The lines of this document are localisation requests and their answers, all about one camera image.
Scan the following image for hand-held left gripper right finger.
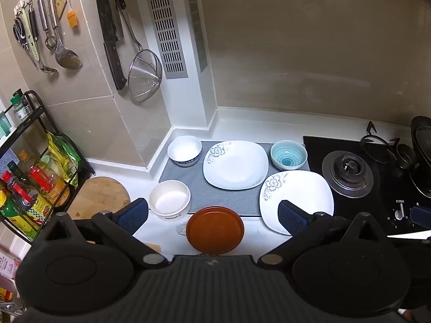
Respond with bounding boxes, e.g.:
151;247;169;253
258;199;388;270

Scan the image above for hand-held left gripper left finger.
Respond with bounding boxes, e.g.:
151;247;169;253
44;198;169;270

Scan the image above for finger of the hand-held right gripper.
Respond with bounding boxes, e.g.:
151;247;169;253
410;205;431;227

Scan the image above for teal spiral bowl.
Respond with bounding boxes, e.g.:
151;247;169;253
270;140;308;171

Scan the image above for white square floral plate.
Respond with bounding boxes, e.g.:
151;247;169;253
259;170;335;236
202;140;269;190

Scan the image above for white round straight-sided bowl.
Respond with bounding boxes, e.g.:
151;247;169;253
149;180;192;222

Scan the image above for round wooden cutting board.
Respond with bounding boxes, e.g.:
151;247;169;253
67;176;131;221

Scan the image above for black glass gas stove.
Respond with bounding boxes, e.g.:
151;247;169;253
303;135;431;240

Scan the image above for black wok with glass lid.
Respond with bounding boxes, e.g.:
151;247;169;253
395;116;431;199

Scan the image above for grey mat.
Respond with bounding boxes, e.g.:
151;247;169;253
158;140;310;216

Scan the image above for steel stove burner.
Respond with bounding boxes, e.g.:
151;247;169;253
321;151;374;198

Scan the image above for brown round plate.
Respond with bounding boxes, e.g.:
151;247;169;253
186;206;245;255

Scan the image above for white bowl with blue band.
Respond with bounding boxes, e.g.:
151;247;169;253
167;135;203;168

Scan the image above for black pot support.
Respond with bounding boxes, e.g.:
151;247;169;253
360;120;401;169

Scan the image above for yellow green snack packet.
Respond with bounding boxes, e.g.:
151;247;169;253
45;132;84;187

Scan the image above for yellow capped green bottle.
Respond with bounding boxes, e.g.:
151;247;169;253
0;190;40;241

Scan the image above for red capped sauce bottle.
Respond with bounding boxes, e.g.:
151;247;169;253
2;171;37;216

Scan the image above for dark bottle with green cap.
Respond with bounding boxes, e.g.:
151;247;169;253
7;160;32;192

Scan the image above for pink packet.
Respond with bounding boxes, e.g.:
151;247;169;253
0;247;21;280

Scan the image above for steel mesh strainer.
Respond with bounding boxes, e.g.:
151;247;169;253
116;5;163;104

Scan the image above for green capped spice jar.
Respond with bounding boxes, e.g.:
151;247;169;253
10;92;30;120

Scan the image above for steel serving spoon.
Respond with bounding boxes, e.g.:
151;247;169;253
46;0;83;70

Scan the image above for grey vent grille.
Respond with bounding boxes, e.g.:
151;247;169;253
145;0;189;80
185;0;208;73

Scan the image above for wooden spatula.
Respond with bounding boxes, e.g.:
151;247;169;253
51;0;68;21

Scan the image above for black wire rack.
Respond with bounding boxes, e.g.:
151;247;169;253
0;89;92;243

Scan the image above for cleaver with dark handle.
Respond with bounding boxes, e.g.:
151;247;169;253
93;0;127;91

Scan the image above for green peeler with black handle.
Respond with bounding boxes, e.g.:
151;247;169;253
21;6;44;68

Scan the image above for steel handled kitchen tool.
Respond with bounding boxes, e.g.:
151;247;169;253
36;0;57;52

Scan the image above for black handled scissors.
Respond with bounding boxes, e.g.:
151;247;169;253
13;16;30;50

